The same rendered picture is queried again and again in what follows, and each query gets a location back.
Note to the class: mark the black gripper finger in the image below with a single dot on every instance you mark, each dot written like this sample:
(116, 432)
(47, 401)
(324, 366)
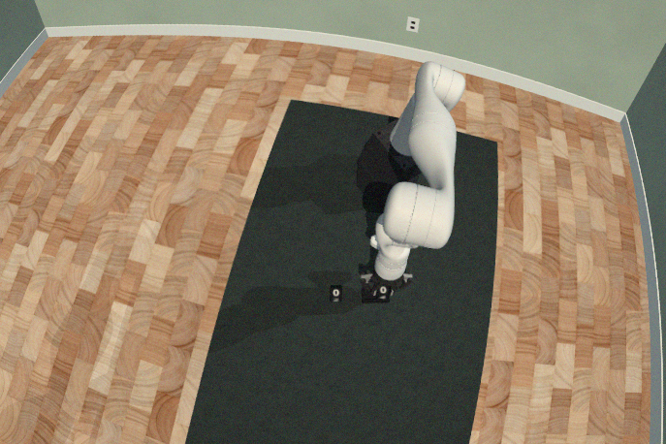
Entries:
(408, 278)
(370, 285)

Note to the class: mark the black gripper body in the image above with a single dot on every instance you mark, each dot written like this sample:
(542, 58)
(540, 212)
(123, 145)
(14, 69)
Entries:
(382, 280)

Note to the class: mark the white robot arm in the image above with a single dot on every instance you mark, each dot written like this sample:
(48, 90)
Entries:
(414, 213)

